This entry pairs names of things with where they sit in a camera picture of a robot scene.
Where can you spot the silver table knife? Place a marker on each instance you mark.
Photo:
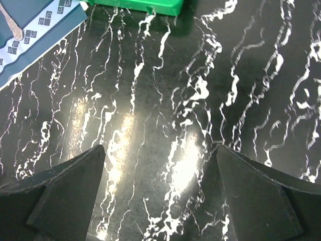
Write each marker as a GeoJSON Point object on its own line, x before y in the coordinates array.
{"type": "Point", "coordinates": [17, 32]}

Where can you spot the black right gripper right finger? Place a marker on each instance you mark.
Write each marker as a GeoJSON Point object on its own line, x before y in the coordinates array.
{"type": "Point", "coordinates": [266, 204]}

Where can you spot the blue patterned placemat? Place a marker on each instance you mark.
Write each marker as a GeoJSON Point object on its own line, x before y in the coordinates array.
{"type": "Point", "coordinates": [44, 24]}

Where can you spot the green plastic tray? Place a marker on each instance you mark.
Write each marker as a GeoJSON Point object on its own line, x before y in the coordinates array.
{"type": "Point", "coordinates": [164, 7]}

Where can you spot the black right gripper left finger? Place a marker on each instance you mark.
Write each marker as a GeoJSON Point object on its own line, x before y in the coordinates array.
{"type": "Point", "coordinates": [55, 204]}

